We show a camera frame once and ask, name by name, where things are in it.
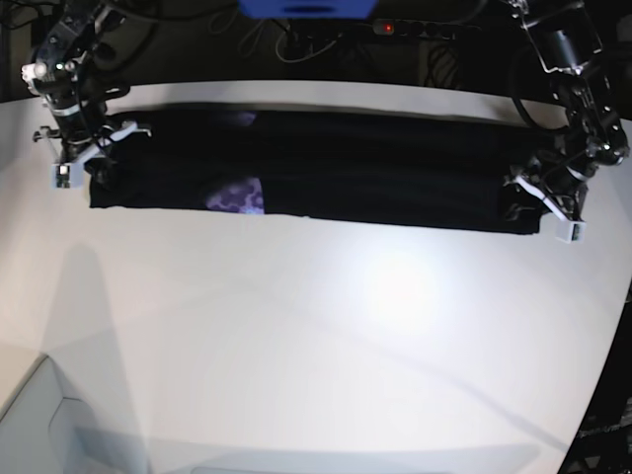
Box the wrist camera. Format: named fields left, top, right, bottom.
left=50, top=162, right=84, bottom=190
left=556, top=220, right=587, bottom=244

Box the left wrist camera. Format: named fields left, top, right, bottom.
left=556, top=220, right=587, bottom=244

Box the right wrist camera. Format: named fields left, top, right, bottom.
left=50, top=162, right=84, bottom=190

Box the blue box overhead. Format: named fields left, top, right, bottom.
left=238, top=0, right=376, bottom=19

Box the black power strip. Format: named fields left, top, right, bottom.
left=372, top=19, right=480, bottom=40

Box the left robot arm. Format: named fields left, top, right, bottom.
left=509, top=1, right=630, bottom=224

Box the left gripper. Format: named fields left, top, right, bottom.
left=503, top=157, right=591, bottom=222

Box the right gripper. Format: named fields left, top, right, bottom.
left=33, top=120, right=151, bottom=171

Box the black graphic t-shirt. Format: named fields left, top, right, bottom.
left=90, top=107, right=552, bottom=235

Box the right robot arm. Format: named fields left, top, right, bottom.
left=21, top=1, right=158, bottom=188

